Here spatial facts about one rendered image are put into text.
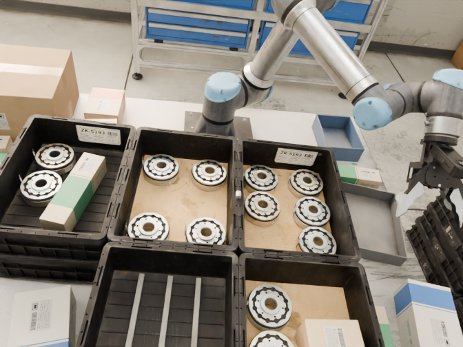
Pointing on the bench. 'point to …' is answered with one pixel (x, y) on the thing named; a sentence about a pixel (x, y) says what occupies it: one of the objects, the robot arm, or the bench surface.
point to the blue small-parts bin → (338, 136)
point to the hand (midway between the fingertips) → (430, 224)
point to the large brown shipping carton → (35, 85)
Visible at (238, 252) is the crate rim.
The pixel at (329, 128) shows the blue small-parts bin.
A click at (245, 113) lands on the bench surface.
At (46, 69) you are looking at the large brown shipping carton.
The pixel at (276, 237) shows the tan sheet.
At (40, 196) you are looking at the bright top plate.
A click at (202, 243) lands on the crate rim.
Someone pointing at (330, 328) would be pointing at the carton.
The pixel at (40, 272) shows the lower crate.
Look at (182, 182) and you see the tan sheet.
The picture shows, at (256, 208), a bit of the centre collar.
